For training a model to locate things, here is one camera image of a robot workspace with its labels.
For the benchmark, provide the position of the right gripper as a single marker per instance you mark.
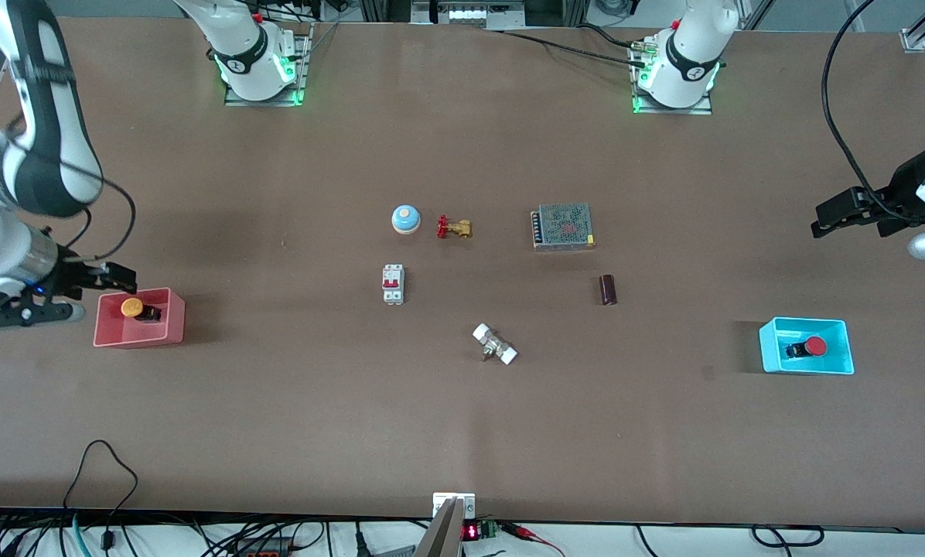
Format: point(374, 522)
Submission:
point(68, 277)

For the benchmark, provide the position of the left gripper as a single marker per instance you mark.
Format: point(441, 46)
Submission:
point(901, 193)

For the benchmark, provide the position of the yellow push button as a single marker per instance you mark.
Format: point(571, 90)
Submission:
point(131, 307)

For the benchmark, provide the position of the red push button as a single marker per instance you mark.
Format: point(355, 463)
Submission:
point(817, 346)

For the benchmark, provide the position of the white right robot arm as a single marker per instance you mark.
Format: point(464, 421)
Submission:
point(37, 93)

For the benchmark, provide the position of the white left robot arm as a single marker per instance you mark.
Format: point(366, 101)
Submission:
point(694, 46)

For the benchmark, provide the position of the pink plastic box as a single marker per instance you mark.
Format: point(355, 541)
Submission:
point(153, 336)

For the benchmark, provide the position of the cyan plastic box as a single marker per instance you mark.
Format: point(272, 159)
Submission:
point(772, 348)

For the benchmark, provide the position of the dark brown cylindrical capacitor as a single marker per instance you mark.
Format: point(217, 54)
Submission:
point(608, 290)

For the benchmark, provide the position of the white red circuit breaker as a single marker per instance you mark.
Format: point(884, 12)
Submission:
point(393, 285)

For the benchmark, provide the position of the metal mesh power supply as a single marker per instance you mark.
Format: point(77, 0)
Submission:
point(563, 224)

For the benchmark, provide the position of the blue round bell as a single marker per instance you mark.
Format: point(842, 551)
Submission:
point(405, 220)

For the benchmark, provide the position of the black plug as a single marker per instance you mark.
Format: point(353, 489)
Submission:
point(360, 541)

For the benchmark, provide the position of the white-capped metal fitting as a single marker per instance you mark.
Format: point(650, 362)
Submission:
point(495, 344)

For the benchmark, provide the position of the grey mounting bar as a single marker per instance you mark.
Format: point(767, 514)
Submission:
point(443, 534)

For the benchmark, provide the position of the grey power strip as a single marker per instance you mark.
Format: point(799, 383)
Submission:
point(466, 11)

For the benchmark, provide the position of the red digit display module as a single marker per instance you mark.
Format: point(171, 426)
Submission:
point(472, 531)

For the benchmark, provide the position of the red clip lead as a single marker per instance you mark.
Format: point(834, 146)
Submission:
point(536, 535)

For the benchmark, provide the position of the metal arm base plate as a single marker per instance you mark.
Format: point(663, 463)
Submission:
point(702, 108)
point(296, 97)

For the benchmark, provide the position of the white metal bracket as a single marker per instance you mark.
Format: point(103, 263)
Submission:
point(439, 501)

